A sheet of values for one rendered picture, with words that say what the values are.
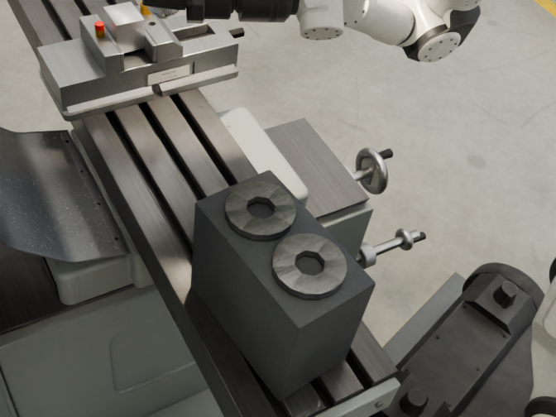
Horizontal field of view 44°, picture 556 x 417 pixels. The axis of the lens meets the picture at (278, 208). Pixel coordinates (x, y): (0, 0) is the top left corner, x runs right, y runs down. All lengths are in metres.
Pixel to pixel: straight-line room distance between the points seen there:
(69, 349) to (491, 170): 1.89
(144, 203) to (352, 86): 1.93
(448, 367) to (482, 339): 0.11
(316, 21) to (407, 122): 1.85
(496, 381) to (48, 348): 0.88
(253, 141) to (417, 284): 1.07
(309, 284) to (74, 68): 0.65
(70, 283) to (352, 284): 0.54
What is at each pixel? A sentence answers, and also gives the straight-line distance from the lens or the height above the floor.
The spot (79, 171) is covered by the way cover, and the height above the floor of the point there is 0.87.
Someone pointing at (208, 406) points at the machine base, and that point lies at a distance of 1.74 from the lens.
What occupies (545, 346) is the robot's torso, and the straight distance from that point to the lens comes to 1.24.
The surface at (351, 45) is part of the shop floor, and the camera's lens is 3.18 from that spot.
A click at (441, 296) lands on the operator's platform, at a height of 0.40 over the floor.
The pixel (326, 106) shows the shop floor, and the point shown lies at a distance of 2.81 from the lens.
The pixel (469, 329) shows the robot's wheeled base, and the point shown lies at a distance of 1.51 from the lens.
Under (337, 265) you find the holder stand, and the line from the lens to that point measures 0.82.
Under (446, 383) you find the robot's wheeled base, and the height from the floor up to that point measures 0.59.
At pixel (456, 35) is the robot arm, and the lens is 1.22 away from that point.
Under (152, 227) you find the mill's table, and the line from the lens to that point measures 1.08.
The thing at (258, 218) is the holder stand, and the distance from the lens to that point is 0.84.
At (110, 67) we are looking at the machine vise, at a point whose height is 1.03.
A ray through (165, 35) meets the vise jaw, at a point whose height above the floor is 1.05.
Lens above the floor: 1.78
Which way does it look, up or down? 48 degrees down
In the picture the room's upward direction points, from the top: 11 degrees clockwise
